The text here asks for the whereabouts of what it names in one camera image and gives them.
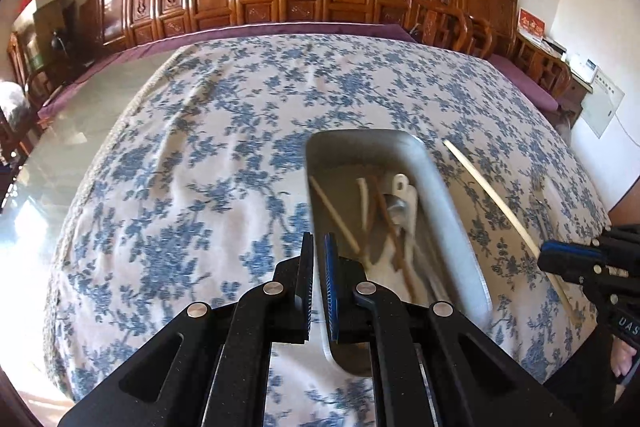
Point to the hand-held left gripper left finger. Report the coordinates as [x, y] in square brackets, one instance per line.
[306, 277]

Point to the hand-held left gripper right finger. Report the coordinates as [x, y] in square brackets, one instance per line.
[330, 277]

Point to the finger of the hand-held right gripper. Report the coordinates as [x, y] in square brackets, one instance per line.
[565, 269]
[570, 248]

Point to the pale wooden chopstick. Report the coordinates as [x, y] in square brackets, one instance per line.
[332, 212]
[492, 192]

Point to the white plastic spoon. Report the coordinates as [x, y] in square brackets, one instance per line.
[407, 187]

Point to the metal tray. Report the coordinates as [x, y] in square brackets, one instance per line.
[435, 187]

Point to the person's right forearm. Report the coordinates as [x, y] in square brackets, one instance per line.
[580, 372]

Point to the person's right hand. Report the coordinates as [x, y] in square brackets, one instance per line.
[629, 359]

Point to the metal spoon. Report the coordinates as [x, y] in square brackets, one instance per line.
[396, 209]

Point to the blue floral tablecloth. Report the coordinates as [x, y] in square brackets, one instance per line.
[200, 157]

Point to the white telephone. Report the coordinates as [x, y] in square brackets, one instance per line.
[584, 68]

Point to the wooden side table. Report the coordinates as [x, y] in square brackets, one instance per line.
[542, 67]

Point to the red card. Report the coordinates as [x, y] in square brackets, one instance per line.
[531, 26]

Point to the wooden armchair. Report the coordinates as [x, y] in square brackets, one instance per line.
[450, 27]

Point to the dark wooden chair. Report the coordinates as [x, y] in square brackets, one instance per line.
[22, 107]

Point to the clear plastic bag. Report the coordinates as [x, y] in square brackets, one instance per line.
[11, 102]

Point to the black fan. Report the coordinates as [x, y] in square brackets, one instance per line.
[55, 42]

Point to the white wall panel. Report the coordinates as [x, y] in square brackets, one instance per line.
[605, 104]

